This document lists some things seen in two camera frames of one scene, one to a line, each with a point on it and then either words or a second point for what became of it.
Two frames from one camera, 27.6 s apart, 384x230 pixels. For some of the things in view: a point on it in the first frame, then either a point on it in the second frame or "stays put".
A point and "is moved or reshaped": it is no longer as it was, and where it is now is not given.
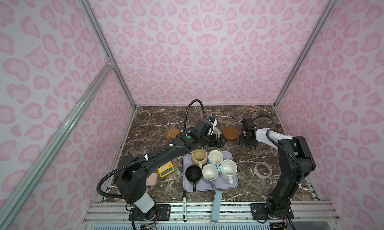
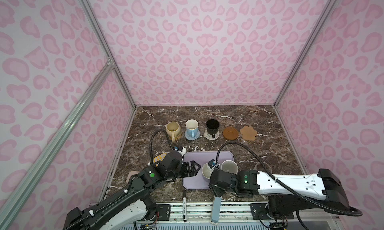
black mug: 193,174 is moved or reshaped
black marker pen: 184,206 stays put
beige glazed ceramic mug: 199,156 -> 173,129
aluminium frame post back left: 98,31 stays put
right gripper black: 241,142 -> 214,188
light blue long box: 216,205 stays put
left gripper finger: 222,140 -> 195,174
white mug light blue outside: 216,157 is moved or reshaped
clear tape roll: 263,169 stays put
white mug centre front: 210,173 stays put
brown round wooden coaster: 230,133 stays put
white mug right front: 228,168 stays put
